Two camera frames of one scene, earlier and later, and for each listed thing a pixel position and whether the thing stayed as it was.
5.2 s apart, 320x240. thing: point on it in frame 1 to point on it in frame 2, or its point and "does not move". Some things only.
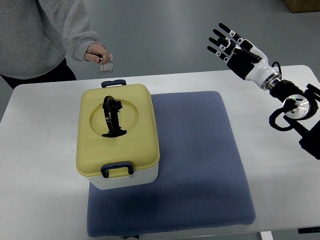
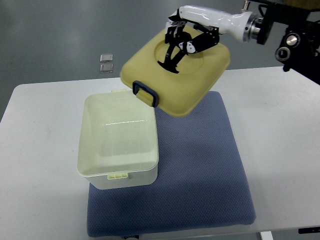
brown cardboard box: (302, 6) does not move
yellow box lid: (116, 123) to (175, 94)
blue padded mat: (201, 183) does not move
